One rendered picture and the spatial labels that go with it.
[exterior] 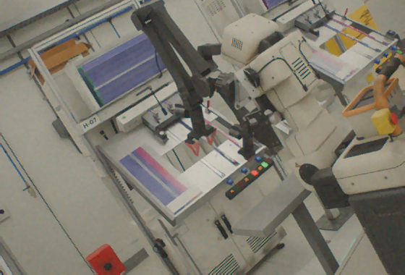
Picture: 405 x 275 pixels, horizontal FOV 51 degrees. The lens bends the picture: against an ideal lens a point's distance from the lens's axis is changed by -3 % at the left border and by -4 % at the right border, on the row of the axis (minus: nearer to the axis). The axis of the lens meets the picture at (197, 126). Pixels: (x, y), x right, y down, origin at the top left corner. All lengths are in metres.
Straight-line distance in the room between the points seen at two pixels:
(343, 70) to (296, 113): 1.40
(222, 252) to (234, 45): 1.45
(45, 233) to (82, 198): 0.44
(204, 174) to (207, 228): 0.41
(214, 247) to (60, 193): 1.81
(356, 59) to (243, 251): 1.52
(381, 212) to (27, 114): 3.21
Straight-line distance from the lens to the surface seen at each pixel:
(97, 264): 2.27
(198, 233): 2.64
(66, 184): 4.07
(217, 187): 2.34
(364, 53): 3.28
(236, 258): 2.79
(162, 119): 2.62
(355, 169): 1.46
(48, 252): 4.09
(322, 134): 1.77
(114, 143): 2.63
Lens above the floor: 1.33
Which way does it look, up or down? 7 degrees down
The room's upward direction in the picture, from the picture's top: 31 degrees counter-clockwise
